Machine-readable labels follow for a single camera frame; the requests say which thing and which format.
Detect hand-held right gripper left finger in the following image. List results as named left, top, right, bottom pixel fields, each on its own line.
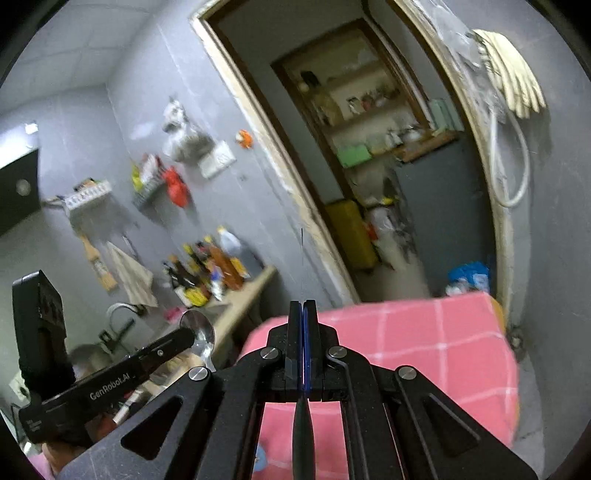
left=59, top=300, right=304, bottom=480

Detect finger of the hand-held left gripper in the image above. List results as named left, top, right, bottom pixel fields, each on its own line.
left=137, top=327, right=197, bottom=376

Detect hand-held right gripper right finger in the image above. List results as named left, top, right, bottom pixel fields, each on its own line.
left=303, top=300, right=539, bottom=480

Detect metal spoon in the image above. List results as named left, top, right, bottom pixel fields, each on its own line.
left=179, top=309, right=217, bottom=373

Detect person's left hand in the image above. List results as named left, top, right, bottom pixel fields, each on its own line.
left=42, top=442, right=94, bottom=479

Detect chrome faucet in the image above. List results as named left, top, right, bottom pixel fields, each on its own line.
left=105, top=302, right=140, bottom=345

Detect pink checked tablecloth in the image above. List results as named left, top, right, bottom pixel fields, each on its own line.
left=239, top=292, right=521, bottom=480

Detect beige hanging towel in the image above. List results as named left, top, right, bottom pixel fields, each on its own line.
left=106, top=241, right=158, bottom=308

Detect row of condiment bottles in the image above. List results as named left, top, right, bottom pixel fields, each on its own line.
left=163, top=225, right=251, bottom=308

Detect beige kitchen counter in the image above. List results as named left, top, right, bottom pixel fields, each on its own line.
left=203, top=265, right=279, bottom=366

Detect wooden hanging board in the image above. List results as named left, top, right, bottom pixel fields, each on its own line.
left=80, top=234, right=119, bottom=292

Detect red plastic bag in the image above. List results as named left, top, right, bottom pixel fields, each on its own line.
left=163, top=167, right=190, bottom=208

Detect black range hood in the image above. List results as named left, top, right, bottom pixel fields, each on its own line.
left=0, top=147, right=41, bottom=237

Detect blue plastic bag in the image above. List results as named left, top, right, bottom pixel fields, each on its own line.
left=445, top=261, right=491, bottom=297

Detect yellow gas cylinder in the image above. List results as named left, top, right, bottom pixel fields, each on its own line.
left=324, top=199, right=378, bottom=271

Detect white plastic jug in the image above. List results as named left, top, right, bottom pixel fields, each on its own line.
left=369, top=206, right=404, bottom=259

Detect red snack packets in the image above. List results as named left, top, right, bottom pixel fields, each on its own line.
left=140, top=154, right=163, bottom=185

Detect grey cabinet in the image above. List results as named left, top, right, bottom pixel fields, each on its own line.
left=395, top=137, right=496, bottom=298

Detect hanging clear plastic bag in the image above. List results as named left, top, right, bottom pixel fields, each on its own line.
left=161, top=98, right=216, bottom=163

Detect green box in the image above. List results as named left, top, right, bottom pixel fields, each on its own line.
left=335, top=143, right=373, bottom=169

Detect wooden cutting board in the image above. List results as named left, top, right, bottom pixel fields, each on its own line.
left=401, top=133, right=461, bottom=163

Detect brown paper bag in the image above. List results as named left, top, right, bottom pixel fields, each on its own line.
left=310, top=88, right=343, bottom=127

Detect wooden shelf unit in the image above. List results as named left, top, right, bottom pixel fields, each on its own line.
left=271, top=19, right=463, bottom=209

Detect cream rubber gloves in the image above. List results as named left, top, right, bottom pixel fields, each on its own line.
left=472, top=28, right=547, bottom=119

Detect grey wall rack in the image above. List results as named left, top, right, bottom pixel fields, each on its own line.
left=131, top=179, right=168, bottom=209

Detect white wall rack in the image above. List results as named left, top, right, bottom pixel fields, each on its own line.
left=64, top=179, right=113, bottom=210

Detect white wall socket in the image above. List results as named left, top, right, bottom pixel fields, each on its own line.
left=210, top=140, right=236, bottom=168

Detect worn door frame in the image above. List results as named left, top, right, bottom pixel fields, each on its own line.
left=191, top=0, right=517, bottom=326

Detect white hose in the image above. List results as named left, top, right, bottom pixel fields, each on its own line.
left=488, top=110, right=530, bottom=209

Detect clear plastic wall bag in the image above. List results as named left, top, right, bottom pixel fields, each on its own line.
left=416, top=0, right=497, bottom=104

